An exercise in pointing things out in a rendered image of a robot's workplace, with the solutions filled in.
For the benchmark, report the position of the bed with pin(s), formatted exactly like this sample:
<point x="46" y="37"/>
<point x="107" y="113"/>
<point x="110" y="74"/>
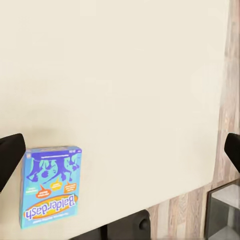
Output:
<point x="136" y="84"/>

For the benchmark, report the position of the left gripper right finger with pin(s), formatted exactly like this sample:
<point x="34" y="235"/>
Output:
<point x="232" y="149"/>

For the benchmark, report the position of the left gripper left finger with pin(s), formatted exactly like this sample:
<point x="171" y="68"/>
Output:
<point x="12" y="150"/>

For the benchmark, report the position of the board game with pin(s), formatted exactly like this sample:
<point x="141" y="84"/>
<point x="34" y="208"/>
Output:
<point x="50" y="180"/>

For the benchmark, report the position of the desk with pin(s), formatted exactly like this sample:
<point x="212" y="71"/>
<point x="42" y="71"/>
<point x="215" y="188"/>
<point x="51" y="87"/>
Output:
<point x="223" y="213"/>

